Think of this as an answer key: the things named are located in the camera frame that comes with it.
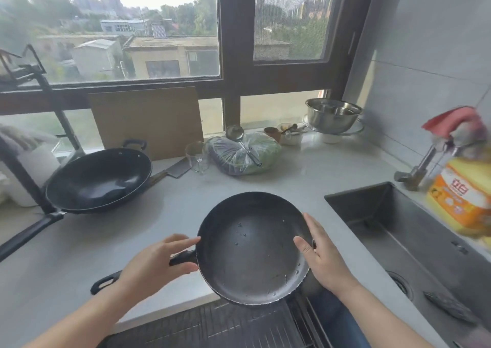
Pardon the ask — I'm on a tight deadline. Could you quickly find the stainless steel sink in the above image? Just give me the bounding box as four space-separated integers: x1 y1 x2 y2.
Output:
324 181 491 348

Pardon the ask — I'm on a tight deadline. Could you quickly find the person's right forearm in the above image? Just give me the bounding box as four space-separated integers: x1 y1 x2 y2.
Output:
331 280 436 348

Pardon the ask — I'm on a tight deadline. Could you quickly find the white plastic container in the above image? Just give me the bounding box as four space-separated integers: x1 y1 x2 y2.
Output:
0 144 61 209

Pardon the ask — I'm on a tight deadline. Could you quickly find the stainless steel mixing bowl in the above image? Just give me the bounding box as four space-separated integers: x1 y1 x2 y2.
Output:
305 98 363 134

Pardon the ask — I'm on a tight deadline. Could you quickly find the black frying pan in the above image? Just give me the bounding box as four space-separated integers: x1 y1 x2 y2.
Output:
91 191 316 307

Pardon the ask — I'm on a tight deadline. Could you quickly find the black dish rack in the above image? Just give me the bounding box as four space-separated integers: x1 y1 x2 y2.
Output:
0 44 86 215

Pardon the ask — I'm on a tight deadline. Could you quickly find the person's left forearm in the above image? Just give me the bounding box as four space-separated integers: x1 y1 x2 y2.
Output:
23 282 133 348

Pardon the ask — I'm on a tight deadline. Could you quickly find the pink cloth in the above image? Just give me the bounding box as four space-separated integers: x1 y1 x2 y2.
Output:
421 106 488 157

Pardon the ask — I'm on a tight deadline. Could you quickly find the wooden cutting board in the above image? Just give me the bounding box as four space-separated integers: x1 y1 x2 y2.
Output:
88 86 204 162

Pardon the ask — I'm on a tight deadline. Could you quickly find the dark brown window frame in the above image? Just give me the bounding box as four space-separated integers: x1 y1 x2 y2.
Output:
0 0 379 130

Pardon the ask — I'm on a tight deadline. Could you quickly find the clear glass measuring cup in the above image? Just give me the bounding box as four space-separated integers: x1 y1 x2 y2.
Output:
185 141 210 176

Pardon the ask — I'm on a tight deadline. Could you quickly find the yellow dish soap bottle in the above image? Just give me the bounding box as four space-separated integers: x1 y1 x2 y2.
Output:
426 156 491 242

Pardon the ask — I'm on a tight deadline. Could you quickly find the pale cloth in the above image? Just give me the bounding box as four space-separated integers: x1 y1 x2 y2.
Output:
0 123 51 153

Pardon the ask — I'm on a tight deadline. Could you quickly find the person's right hand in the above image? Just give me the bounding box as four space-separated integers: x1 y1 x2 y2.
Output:
293 213 361 298

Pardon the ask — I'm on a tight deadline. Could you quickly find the person's left hand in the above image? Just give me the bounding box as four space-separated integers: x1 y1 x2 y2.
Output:
117 233 201 302

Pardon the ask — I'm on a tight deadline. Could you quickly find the ridged steel drain tray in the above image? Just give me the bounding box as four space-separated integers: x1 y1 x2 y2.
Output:
97 293 320 348

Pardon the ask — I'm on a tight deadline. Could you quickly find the dark scrubbing pad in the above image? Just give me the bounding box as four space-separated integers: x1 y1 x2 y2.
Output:
423 290 479 325

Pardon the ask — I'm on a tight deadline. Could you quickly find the steel strainer ladle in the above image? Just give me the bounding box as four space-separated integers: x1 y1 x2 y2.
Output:
225 125 264 167

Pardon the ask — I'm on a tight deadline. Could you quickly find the plastic bag of vegetables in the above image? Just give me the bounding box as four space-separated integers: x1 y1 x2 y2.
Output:
205 132 283 177

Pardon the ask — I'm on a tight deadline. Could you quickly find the sink drain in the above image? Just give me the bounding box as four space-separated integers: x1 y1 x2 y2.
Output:
385 270 416 303

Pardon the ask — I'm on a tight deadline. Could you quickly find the person's blue jeans leg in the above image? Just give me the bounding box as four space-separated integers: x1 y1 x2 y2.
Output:
307 290 372 348

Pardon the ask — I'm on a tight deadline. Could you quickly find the small white bowl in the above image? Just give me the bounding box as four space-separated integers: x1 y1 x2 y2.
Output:
278 123 304 146

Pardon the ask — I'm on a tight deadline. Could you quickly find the steel cleaver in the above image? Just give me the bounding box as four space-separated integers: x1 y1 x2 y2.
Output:
147 157 192 187

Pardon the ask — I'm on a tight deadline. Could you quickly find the steel faucet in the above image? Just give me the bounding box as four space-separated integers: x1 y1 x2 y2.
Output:
394 138 458 192

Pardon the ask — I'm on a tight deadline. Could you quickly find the black wok with long handle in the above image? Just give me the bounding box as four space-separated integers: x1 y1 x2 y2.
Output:
0 139 153 262

